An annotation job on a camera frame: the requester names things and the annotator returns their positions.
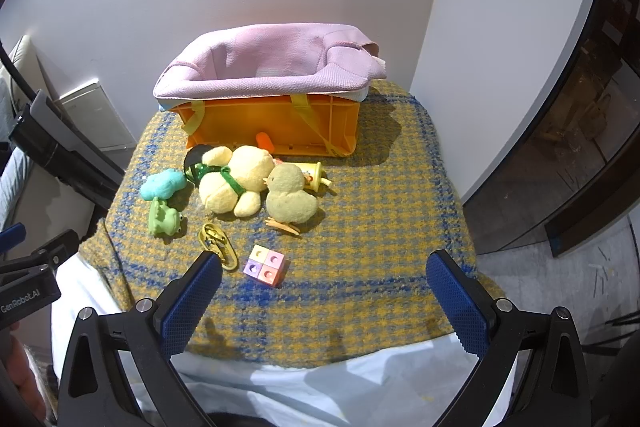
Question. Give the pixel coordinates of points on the yellow plush duck green scarf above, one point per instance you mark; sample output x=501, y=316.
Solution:
x=245, y=172

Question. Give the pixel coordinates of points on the person's left hand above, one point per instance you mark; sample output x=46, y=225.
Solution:
x=25, y=367

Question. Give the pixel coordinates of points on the pastel cube block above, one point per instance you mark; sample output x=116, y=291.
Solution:
x=264, y=264

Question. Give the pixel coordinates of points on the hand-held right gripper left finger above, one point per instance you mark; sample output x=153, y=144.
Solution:
x=192, y=302

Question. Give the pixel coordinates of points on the black round disc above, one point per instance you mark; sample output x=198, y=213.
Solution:
x=192, y=162

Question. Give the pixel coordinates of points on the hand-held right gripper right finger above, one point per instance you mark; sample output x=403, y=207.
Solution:
x=457, y=302

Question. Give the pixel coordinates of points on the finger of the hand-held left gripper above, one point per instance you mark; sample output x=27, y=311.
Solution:
x=52, y=249
x=11, y=238

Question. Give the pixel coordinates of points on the black folded stand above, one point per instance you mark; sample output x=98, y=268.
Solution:
x=65, y=152

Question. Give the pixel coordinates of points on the yellow blue checked blanket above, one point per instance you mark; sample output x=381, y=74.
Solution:
x=370, y=247

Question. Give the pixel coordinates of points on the green frog toy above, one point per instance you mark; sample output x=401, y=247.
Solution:
x=165, y=219

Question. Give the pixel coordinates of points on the yellow plush chick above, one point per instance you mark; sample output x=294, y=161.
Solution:
x=290, y=199

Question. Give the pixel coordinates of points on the white sheet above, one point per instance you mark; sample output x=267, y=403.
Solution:
x=300, y=387

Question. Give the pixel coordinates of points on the teal plush toy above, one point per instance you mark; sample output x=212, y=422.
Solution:
x=160, y=184

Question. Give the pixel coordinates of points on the yellow carabiner clip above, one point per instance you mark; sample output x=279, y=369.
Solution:
x=220, y=244

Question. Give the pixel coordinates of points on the orange bin with pink liner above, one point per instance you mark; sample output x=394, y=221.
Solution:
x=260, y=82

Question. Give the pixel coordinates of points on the yellow toy cup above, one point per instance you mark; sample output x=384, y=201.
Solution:
x=312, y=174

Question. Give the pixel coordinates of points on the orange plastic basket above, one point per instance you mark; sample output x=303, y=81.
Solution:
x=265, y=119

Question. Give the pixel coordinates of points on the dark glass cabinet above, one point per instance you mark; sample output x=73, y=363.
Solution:
x=575, y=132

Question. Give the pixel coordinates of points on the beige cushion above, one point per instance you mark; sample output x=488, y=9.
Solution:
x=27, y=57

